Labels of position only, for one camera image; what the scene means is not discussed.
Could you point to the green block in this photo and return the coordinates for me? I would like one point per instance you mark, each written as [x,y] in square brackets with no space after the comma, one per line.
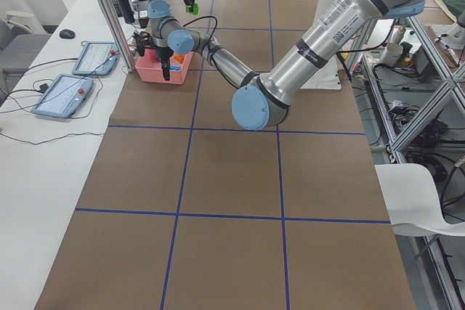
[192,9]

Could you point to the orange sloped block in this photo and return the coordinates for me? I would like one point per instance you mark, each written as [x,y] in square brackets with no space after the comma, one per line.
[179,58]

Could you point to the pink plastic box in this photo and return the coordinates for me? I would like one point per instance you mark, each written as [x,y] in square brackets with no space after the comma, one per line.
[151,71]

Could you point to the black bottle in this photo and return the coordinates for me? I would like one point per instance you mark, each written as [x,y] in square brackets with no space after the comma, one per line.
[126,11]

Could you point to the upper teach pendant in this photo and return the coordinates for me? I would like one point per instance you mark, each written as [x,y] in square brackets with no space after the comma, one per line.
[98,58]

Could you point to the teach pendant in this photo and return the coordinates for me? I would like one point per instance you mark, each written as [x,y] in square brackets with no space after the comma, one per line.
[64,96]
[98,58]

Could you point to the black computer mouse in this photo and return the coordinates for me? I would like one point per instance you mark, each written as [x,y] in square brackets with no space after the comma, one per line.
[67,34]

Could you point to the lower teach pendant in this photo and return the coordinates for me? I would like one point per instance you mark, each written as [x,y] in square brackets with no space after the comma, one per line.
[64,96]

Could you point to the aluminium frame post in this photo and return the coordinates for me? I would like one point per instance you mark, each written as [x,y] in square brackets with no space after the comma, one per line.
[117,32]

